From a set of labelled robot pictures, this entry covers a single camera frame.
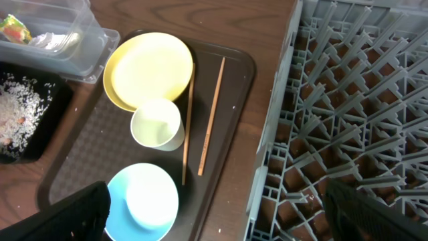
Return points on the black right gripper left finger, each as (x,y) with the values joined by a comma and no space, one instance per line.
(80,216)

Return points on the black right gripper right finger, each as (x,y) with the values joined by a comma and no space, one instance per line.
(353,216)

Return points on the light blue bowl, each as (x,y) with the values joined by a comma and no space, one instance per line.
(144,203)

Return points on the white paper cup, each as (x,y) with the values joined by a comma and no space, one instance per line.
(157,124)

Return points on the white tissue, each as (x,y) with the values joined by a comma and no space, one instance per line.
(53,41)

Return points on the green yellow snack wrapper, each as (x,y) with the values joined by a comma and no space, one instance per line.
(15,31)

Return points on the grey dishwasher rack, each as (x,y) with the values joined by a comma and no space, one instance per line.
(349,102)

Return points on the black food waste tray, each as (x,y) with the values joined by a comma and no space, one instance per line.
(61,93)

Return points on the clear plastic waste bin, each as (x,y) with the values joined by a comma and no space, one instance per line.
(83,62)

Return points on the dark brown serving tray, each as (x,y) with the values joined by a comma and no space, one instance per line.
(101,144)

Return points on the pile of rice and peanuts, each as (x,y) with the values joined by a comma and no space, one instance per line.
(22,108)

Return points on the wooden chopstick right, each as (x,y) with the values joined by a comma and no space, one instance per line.
(211,119)

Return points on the wooden chopstick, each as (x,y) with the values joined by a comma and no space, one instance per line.
(188,125)
(211,119)

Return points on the yellow plate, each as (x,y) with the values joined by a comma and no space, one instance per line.
(150,65)

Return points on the wooden chopstick left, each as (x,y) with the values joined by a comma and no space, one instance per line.
(188,125)

